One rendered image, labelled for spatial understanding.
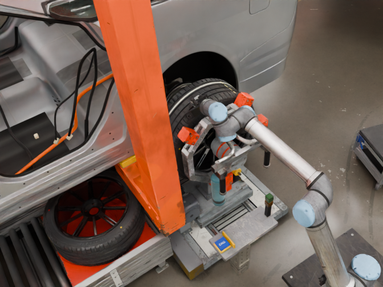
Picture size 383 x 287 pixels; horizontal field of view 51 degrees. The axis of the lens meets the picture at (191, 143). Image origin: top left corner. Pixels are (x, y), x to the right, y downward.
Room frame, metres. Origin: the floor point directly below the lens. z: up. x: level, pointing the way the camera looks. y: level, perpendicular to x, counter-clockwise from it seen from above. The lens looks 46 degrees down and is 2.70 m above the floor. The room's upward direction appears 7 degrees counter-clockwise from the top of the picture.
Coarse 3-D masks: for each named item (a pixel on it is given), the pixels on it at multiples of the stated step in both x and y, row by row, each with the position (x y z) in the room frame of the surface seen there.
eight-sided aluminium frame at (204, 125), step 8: (232, 104) 1.78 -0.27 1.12; (232, 112) 1.72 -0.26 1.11; (208, 120) 1.67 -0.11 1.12; (200, 128) 1.65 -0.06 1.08; (208, 128) 1.63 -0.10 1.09; (200, 136) 1.60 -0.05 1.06; (248, 136) 1.84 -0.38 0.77; (248, 144) 1.80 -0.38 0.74; (184, 152) 1.58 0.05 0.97; (192, 152) 1.57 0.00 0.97; (184, 160) 1.59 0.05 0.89; (192, 160) 1.57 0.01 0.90; (184, 168) 1.60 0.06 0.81; (192, 168) 1.56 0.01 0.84; (192, 176) 1.56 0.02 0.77; (200, 176) 1.59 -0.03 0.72; (208, 176) 1.66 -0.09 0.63
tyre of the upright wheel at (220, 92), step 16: (208, 80) 1.97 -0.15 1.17; (176, 96) 1.87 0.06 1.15; (192, 96) 1.83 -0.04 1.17; (224, 96) 1.80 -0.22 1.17; (176, 112) 1.77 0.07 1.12; (176, 128) 1.69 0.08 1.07; (192, 128) 1.68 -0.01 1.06; (176, 144) 1.62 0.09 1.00; (240, 144) 1.86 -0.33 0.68; (176, 160) 1.61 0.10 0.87
